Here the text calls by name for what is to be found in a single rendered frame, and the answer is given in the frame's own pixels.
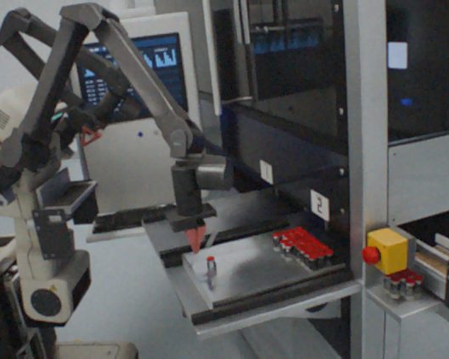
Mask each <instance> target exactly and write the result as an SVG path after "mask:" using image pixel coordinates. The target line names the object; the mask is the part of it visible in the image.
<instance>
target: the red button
mask: <svg viewBox="0 0 449 359"><path fill-rule="evenodd" d="M362 258H363V261H364V262H365V263H366V264H367V265H370V266H371V265H374V264H376V263H378V261H379V256H378V253H377V251H376V249H375V248H374V247H373V246H368V247H366V248H364V249H363V251H362Z"/></svg>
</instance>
